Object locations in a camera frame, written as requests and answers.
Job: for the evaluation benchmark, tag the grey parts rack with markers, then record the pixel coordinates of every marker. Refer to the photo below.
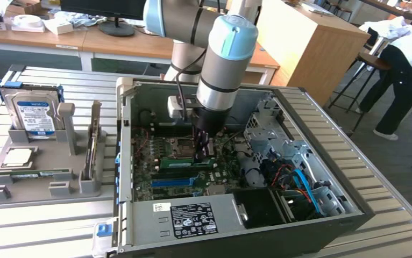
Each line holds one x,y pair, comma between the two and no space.
51,161

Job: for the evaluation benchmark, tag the silver CPU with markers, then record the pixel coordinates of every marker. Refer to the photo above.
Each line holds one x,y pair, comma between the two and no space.
18,157

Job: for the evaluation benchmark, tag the wooden desk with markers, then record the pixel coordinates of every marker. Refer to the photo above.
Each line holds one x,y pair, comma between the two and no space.
49,40

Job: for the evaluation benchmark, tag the small white box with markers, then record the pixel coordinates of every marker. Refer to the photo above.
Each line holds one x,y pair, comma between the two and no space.
61,27

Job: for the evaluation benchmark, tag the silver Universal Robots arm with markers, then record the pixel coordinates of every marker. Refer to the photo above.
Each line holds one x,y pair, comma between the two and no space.
225,67

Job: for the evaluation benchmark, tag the person in white shirt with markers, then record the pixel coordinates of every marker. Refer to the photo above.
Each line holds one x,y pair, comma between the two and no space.
401,80

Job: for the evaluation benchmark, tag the CPU socket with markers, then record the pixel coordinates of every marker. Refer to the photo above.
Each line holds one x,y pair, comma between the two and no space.
179,146

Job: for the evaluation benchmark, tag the green RAM stick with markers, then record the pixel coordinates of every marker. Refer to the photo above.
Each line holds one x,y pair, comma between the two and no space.
178,162
27,174

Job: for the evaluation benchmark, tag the hard disk with blue carrier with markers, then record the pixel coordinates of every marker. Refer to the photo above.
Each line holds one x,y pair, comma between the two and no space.
34,113

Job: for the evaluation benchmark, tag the brown bar stool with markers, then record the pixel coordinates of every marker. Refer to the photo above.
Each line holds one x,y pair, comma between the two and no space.
371,60

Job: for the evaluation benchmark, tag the wooden cabinet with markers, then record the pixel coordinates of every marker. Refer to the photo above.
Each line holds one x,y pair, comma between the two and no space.
310,48

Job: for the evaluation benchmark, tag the cardboard box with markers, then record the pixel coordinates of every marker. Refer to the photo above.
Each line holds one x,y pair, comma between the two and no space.
30,8

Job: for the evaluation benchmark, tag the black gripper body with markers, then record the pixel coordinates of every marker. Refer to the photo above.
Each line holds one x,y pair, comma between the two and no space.
211,119

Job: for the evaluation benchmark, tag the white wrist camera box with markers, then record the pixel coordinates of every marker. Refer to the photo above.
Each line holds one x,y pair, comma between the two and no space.
174,106

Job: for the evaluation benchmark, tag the white round device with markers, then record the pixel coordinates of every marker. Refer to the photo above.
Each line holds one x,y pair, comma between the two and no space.
29,22

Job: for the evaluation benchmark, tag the grey power supply unit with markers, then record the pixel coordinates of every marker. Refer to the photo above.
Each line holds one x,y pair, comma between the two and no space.
149,223

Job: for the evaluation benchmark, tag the open black PC case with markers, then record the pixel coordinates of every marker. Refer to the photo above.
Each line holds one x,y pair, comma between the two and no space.
335,161

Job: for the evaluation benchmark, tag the dark wooden table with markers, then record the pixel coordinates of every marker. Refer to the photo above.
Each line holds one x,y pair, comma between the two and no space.
389,8

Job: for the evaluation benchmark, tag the blue case latch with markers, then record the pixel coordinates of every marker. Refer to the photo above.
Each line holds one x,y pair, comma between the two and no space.
102,230

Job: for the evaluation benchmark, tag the graphics card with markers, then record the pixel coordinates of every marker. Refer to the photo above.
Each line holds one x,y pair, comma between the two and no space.
93,150

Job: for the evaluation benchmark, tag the green motherboard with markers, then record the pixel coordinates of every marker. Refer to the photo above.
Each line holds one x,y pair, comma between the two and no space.
145,172

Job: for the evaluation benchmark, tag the metal disk bay cage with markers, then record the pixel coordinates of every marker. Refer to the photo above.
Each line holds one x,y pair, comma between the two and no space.
274,134

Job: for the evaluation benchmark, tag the white cloth pile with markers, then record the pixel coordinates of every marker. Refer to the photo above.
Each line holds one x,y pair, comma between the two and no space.
393,27

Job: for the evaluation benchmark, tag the blue expansion slot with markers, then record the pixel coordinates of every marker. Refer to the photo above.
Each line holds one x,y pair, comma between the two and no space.
173,182

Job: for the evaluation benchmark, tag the black computer monitor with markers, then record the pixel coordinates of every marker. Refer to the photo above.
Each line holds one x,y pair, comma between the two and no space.
98,8

